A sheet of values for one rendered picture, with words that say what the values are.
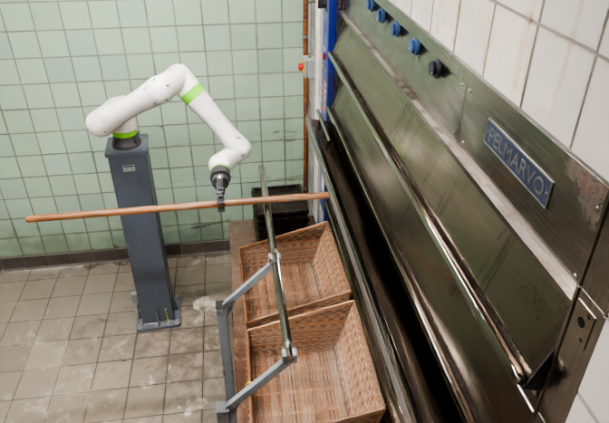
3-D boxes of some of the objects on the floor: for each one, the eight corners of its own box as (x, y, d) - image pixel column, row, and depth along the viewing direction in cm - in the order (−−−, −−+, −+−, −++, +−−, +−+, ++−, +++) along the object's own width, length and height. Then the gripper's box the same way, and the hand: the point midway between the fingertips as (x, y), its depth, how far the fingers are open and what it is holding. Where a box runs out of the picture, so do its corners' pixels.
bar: (273, 335, 331) (265, 164, 269) (301, 564, 224) (299, 368, 162) (220, 341, 327) (200, 168, 265) (223, 576, 220) (192, 379, 159)
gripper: (227, 163, 249) (228, 190, 229) (229, 193, 258) (231, 222, 238) (210, 165, 248) (210, 192, 229) (213, 195, 257) (213, 223, 237)
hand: (220, 203), depth 236 cm, fingers open, 3 cm apart
